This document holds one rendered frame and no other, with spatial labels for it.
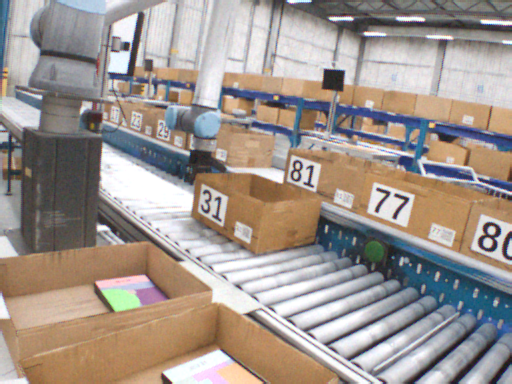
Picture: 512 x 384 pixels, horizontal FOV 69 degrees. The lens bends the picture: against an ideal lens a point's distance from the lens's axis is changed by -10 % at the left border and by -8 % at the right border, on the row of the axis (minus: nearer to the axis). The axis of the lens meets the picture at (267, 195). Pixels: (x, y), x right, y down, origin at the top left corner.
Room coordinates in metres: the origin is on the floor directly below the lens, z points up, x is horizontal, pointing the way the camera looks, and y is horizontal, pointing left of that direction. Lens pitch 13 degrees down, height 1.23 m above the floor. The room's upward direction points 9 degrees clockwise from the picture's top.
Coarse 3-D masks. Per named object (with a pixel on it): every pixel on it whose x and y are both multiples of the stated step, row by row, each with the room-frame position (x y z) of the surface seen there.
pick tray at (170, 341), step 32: (160, 320) 0.60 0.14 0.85; (192, 320) 0.65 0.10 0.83; (224, 320) 0.68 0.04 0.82; (64, 352) 0.47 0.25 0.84; (96, 352) 0.51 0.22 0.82; (128, 352) 0.55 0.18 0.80; (160, 352) 0.60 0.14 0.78; (192, 352) 0.65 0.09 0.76; (256, 352) 0.63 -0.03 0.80; (288, 352) 0.59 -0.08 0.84
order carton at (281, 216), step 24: (240, 192) 1.32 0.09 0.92; (264, 192) 1.65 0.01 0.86; (288, 192) 1.56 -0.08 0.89; (192, 216) 1.50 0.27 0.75; (240, 216) 1.31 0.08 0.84; (264, 216) 1.24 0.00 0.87; (288, 216) 1.32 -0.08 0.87; (312, 216) 1.41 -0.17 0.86; (240, 240) 1.29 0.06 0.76; (264, 240) 1.25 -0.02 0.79; (288, 240) 1.34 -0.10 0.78; (312, 240) 1.43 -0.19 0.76
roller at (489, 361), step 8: (504, 336) 0.90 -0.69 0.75; (496, 344) 0.86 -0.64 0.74; (504, 344) 0.85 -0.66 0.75; (488, 352) 0.82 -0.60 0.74; (496, 352) 0.81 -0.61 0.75; (504, 352) 0.82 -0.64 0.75; (480, 360) 0.78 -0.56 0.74; (488, 360) 0.77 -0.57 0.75; (496, 360) 0.77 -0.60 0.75; (504, 360) 0.80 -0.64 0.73; (472, 368) 0.74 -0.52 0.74; (480, 368) 0.73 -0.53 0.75; (488, 368) 0.74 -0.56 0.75; (496, 368) 0.75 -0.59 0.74; (472, 376) 0.70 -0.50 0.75; (480, 376) 0.70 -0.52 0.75; (488, 376) 0.72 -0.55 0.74
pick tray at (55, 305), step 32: (32, 256) 0.73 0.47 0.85; (64, 256) 0.78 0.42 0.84; (96, 256) 0.84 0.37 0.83; (128, 256) 0.90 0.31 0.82; (160, 256) 0.89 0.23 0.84; (0, 288) 0.68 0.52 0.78; (32, 288) 0.73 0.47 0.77; (64, 288) 0.78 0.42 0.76; (192, 288) 0.79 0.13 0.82; (0, 320) 0.58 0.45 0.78; (32, 320) 0.63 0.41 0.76; (64, 320) 0.66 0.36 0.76; (96, 320) 0.57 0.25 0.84; (128, 320) 0.61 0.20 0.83; (32, 352) 0.49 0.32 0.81
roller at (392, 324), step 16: (416, 304) 1.03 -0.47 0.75; (432, 304) 1.06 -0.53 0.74; (384, 320) 0.91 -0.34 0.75; (400, 320) 0.93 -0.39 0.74; (416, 320) 0.99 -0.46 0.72; (352, 336) 0.81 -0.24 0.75; (368, 336) 0.83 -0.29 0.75; (384, 336) 0.87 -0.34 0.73; (336, 352) 0.76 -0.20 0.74; (352, 352) 0.77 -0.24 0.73
